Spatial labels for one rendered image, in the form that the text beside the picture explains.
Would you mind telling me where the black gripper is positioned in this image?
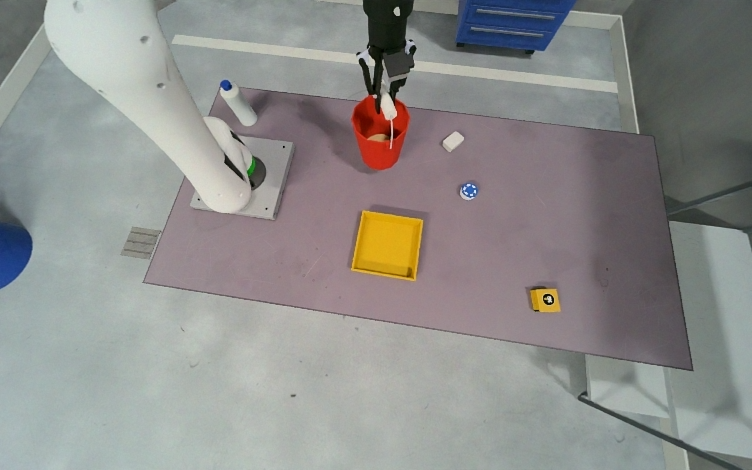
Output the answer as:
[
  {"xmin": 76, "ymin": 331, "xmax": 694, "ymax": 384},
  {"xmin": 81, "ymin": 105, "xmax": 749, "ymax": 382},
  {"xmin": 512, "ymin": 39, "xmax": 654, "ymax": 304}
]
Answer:
[{"xmin": 356, "ymin": 17, "xmax": 417, "ymax": 115}]

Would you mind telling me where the white bottle with blue cap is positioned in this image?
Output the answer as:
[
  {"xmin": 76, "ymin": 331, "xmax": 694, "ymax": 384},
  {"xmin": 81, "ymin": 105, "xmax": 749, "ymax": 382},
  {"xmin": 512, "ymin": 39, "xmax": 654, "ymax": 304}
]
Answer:
[{"xmin": 220, "ymin": 80, "xmax": 258, "ymax": 126}]

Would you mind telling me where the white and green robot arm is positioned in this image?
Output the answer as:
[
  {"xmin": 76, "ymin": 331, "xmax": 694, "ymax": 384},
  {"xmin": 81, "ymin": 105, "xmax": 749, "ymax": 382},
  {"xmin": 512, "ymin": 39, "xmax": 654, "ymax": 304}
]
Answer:
[{"xmin": 44, "ymin": 0, "xmax": 414, "ymax": 213}]

